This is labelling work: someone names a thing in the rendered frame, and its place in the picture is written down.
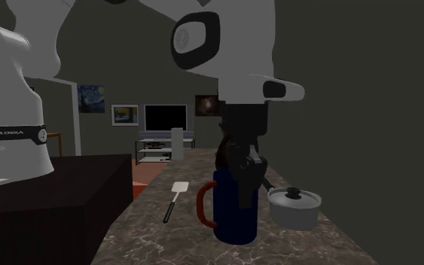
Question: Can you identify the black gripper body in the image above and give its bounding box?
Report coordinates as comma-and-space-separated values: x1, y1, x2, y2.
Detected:
219, 102, 270, 150

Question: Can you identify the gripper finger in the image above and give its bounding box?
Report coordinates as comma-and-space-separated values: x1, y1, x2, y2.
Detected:
230, 144, 268, 209

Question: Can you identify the dark brown rounded object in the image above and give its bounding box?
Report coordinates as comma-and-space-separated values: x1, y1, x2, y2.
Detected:
215, 132, 233, 172

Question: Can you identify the grey pot with lid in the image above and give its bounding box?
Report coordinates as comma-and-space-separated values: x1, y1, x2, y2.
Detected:
261, 177, 323, 232

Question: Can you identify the tall grey box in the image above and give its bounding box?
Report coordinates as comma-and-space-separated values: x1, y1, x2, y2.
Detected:
170, 126, 185, 162

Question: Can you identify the black television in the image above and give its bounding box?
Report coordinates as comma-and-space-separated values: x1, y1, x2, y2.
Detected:
144, 104, 188, 133

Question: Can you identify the grey television stand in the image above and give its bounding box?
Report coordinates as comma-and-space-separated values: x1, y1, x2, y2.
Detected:
134, 130, 197, 166

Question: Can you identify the red rug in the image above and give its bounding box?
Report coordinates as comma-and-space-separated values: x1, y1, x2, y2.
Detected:
132, 159, 169, 201

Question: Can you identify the blue night sky painting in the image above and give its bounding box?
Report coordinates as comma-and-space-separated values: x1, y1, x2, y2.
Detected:
77, 84, 106, 114

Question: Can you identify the small wooden table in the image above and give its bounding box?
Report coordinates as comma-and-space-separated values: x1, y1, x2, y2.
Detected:
45, 132, 63, 158

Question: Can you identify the dark robot stand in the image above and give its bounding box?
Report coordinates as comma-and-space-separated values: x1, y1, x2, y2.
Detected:
0, 154, 135, 265

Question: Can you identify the dark reddish wall picture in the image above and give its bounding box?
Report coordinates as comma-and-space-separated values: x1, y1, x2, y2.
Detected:
194, 94, 222, 117

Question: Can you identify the blue mug with red handle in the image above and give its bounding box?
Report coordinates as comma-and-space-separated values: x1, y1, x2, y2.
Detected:
196, 167, 261, 246

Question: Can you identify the white spatula with black handle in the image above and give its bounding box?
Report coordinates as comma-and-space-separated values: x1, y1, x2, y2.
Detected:
162, 181, 191, 224

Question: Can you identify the white framed wall picture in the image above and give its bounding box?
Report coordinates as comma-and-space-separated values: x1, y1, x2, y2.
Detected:
110, 104, 140, 127

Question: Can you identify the white door frame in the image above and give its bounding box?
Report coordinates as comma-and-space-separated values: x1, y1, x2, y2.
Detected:
24, 75, 83, 157

